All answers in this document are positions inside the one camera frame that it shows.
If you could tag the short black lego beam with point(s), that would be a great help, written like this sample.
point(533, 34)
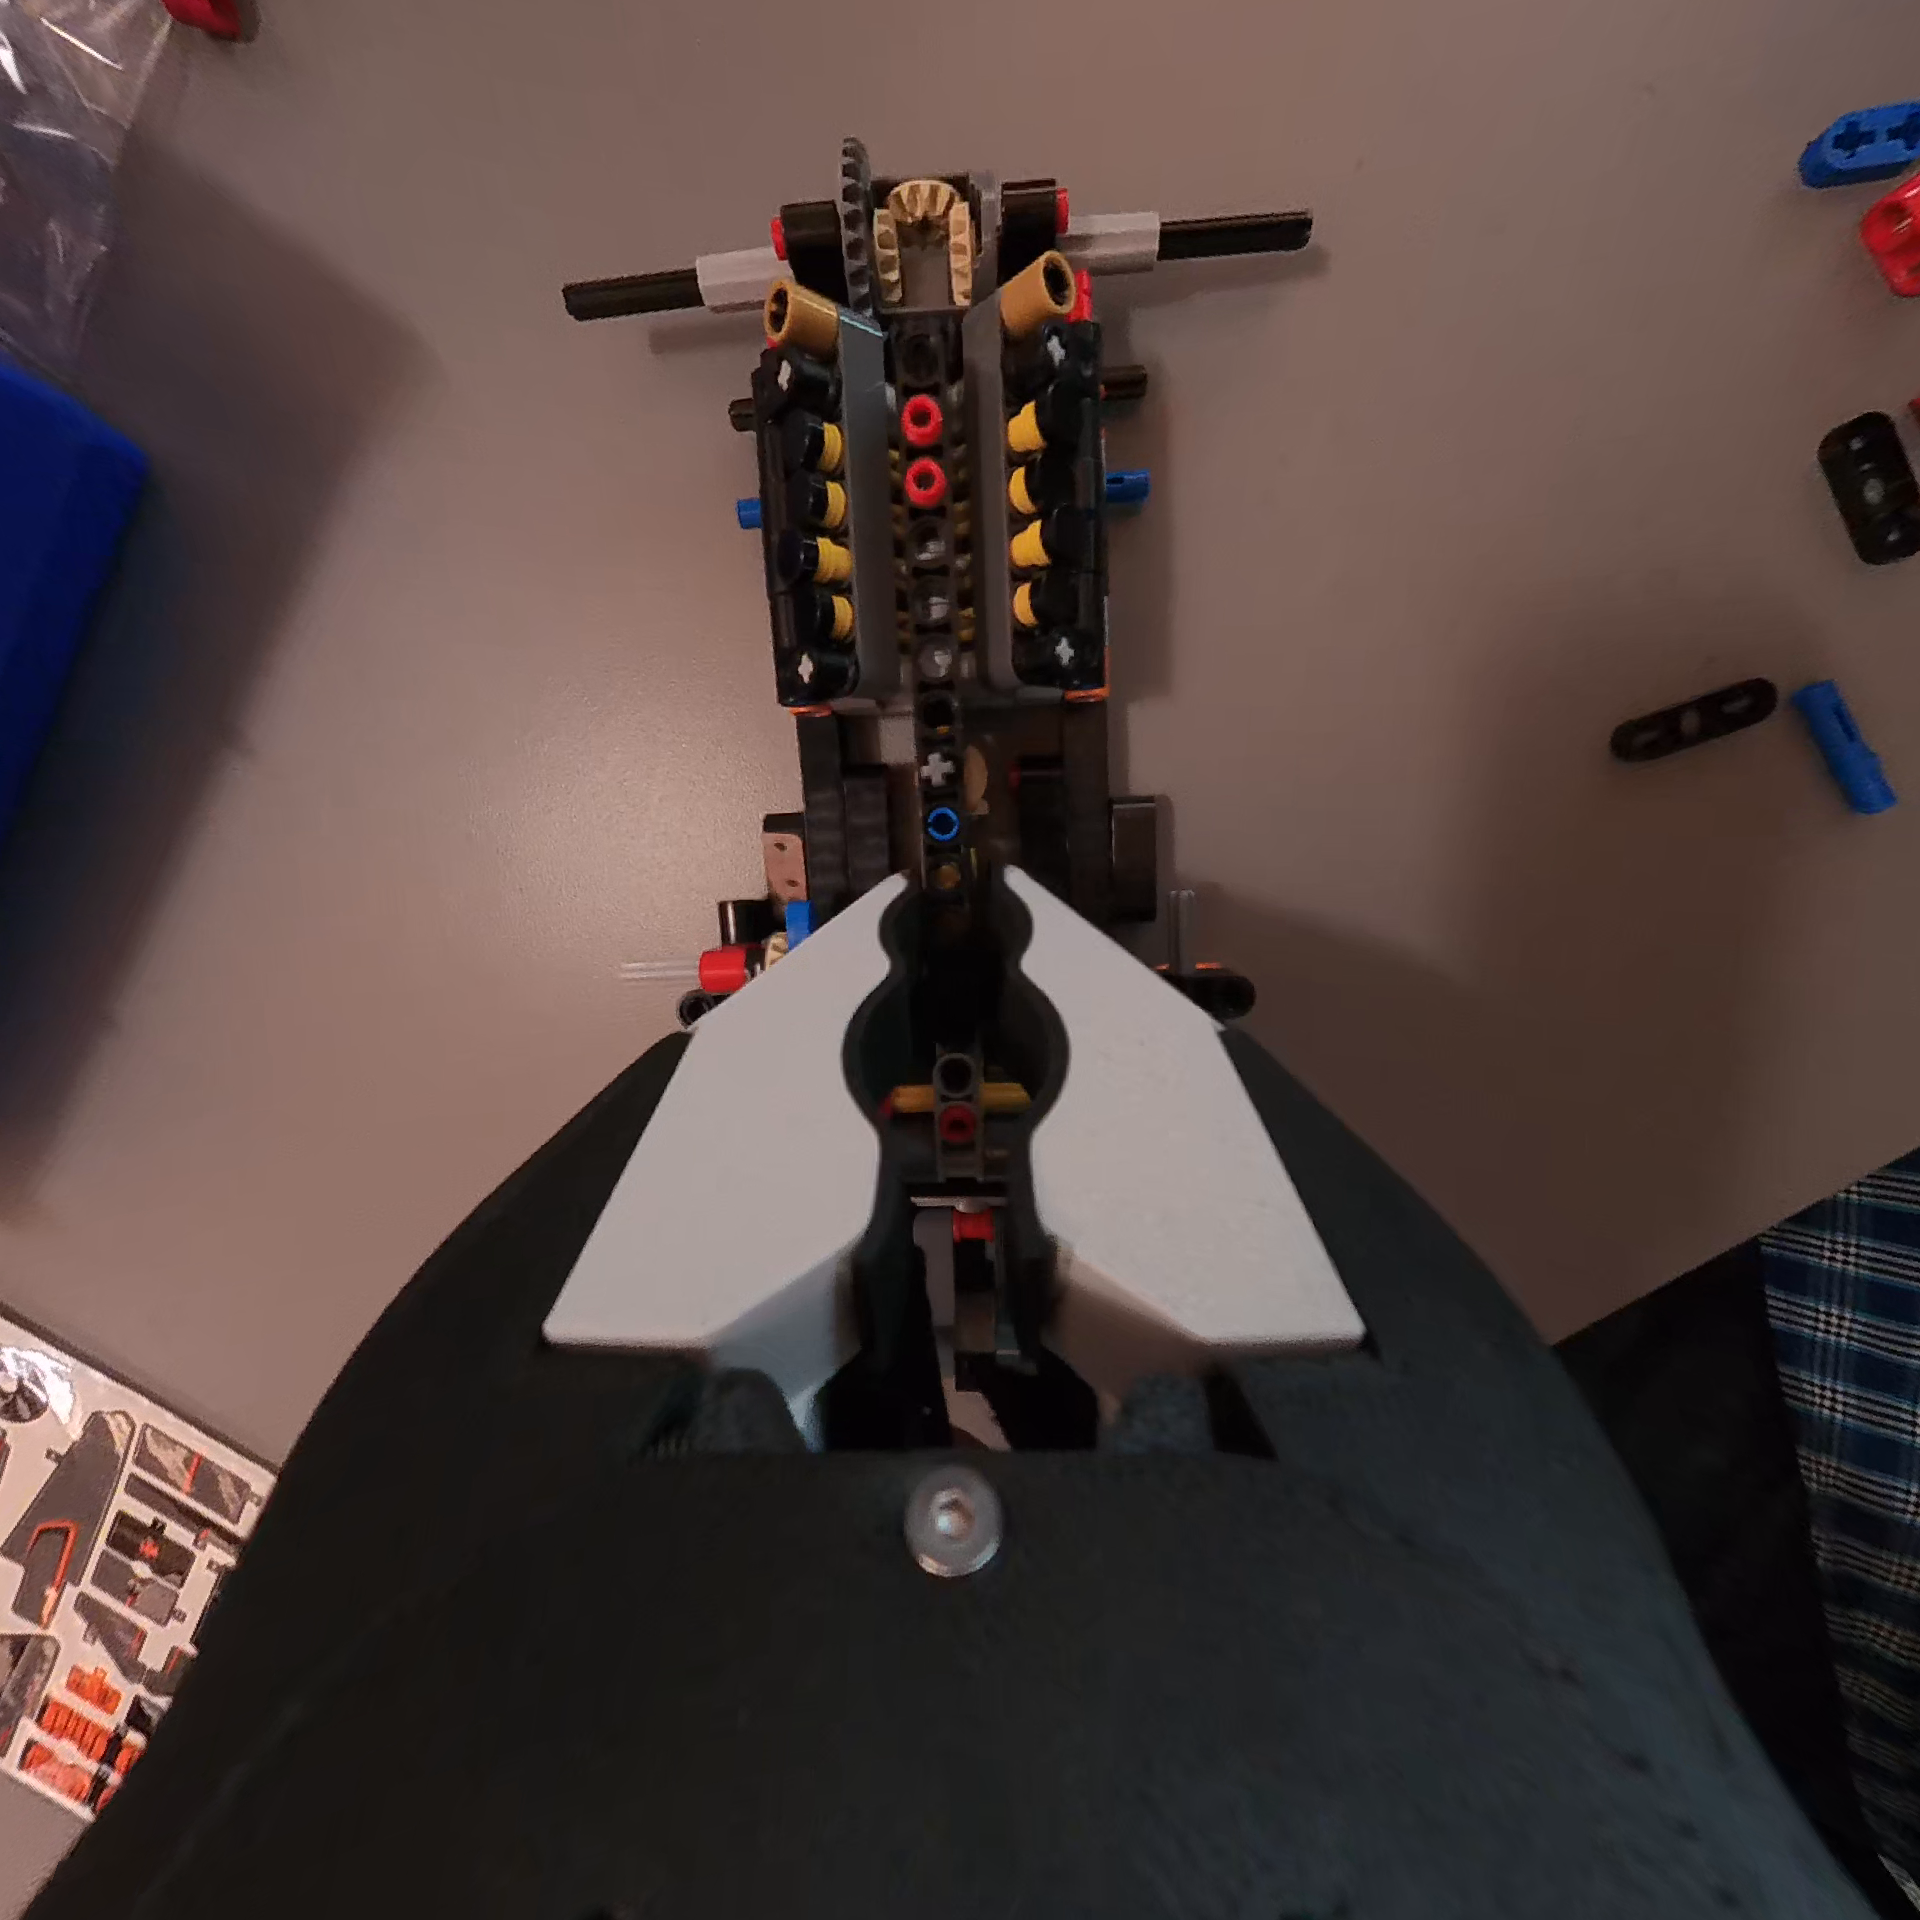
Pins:
point(1873, 491)

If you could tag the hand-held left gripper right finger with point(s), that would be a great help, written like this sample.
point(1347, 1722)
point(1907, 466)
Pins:
point(1187, 1171)

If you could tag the clear plastic bag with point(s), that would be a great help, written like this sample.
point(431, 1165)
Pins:
point(66, 163)

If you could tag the blue box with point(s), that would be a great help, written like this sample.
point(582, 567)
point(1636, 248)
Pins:
point(53, 603)

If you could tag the lego technic car chassis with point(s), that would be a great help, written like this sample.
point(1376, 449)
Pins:
point(934, 567)

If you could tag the long blue lego pin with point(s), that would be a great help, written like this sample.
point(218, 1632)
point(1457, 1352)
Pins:
point(1843, 746)

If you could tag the person's plaid trousers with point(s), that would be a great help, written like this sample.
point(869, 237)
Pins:
point(1851, 1497)

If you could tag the short blue lego beam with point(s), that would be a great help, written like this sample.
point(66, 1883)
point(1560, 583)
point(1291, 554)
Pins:
point(1861, 146)

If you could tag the lego sticker sheet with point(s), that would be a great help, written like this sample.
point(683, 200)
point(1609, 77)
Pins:
point(104, 1574)

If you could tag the red lego connector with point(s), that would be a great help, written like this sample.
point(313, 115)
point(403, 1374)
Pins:
point(1893, 226)
point(212, 12)

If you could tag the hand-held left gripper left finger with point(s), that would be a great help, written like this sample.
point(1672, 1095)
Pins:
point(725, 1171)

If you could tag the thin black lego liftarm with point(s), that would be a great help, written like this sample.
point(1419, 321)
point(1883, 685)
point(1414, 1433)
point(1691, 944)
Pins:
point(1693, 723)

